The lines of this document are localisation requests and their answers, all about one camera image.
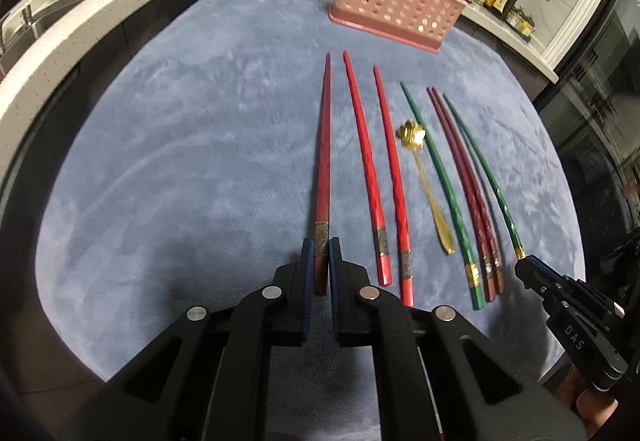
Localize gold flower spoon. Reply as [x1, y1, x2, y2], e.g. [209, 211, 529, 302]
[396, 120, 456, 255]

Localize red chopstick dark end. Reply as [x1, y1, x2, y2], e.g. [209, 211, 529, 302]
[314, 53, 332, 296]

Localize spice jar rack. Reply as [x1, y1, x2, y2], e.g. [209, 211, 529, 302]
[506, 7, 536, 42]

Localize maroon chopstick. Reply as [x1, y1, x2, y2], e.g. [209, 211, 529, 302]
[431, 88, 506, 301]
[426, 87, 497, 302]

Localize right hand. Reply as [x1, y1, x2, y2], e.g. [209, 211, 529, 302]
[555, 365, 618, 437]

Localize chrome sink faucet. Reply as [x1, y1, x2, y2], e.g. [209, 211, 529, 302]
[0, 5, 39, 57]

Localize bright red chopstick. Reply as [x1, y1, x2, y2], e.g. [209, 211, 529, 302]
[343, 51, 393, 286]
[373, 65, 414, 308]

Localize blue plush table mat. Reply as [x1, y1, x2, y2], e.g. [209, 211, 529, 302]
[36, 0, 585, 378]

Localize green chopstick gold band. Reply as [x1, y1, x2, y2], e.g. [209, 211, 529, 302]
[400, 82, 486, 311]

